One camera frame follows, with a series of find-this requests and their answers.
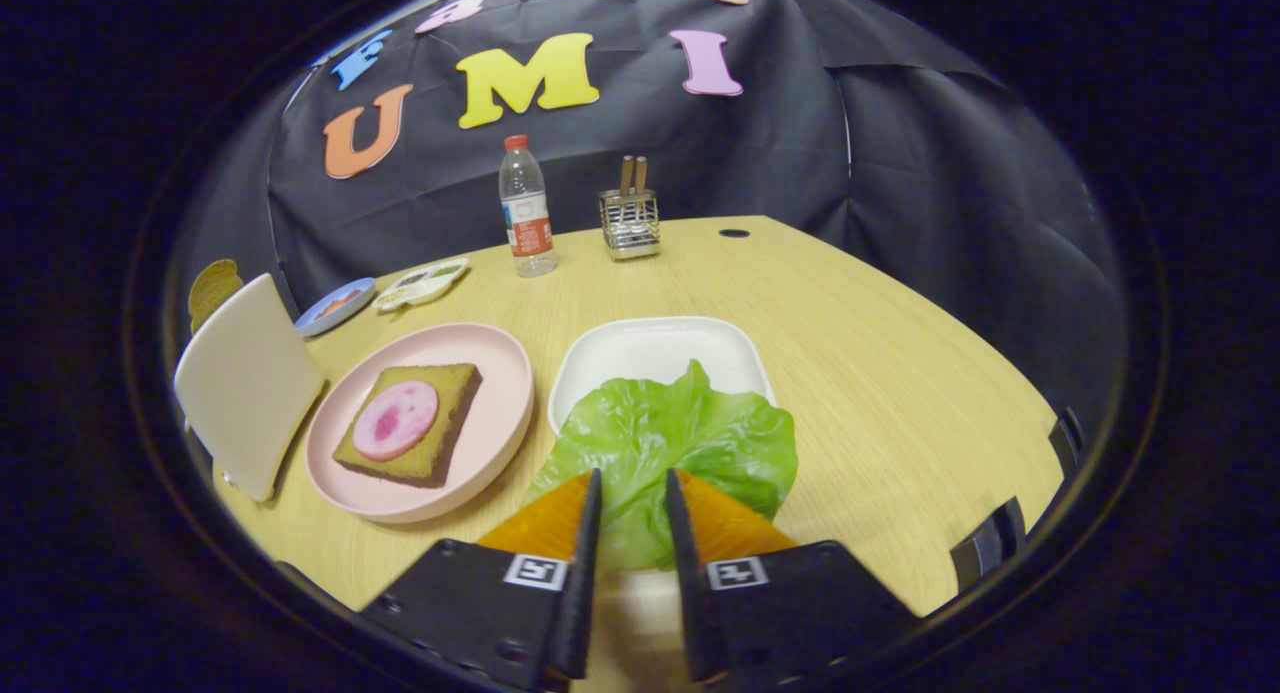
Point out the brown meat patty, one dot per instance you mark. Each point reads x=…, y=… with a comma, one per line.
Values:
x=338, y=303

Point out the blue round plate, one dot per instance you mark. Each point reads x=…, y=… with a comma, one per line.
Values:
x=305, y=325

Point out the pink ham slice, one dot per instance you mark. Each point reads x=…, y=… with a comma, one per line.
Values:
x=395, y=420

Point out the metal mesh utensil holder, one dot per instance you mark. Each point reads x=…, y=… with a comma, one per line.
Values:
x=630, y=228

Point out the black table edge bracket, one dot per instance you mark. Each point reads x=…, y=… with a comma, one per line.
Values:
x=990, y=543
x=1066, y=441

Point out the pink round plate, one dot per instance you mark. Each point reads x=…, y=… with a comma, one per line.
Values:
x=490, y=373

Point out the white toaster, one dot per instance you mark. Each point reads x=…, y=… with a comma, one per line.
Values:
x=245, y=383

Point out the plain brown toast slice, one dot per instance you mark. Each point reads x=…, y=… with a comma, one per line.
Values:
x=212, y=288

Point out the white square plate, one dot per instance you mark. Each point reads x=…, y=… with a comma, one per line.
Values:
x=650, y=348

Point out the brown wooden stick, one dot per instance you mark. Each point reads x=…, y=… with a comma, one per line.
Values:
x=641, y=173
x=626, y=173

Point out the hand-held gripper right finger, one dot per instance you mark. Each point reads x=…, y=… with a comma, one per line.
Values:
x=685, y=583

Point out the brown toast slice under ham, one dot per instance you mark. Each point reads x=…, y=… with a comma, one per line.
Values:
x=450, y=393

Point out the clear water bottle red cap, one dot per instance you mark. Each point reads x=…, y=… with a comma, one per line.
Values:
x=525, y=198

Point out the black backdrop cloth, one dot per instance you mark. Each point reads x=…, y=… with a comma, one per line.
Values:
x=800, y=153

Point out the green lettuce leaf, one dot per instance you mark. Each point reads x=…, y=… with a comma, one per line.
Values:
x=680, y=433

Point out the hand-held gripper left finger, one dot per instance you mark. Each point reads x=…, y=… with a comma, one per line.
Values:
x=580, y=583

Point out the white divided dish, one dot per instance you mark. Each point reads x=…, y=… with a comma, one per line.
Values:
x=420, y=293

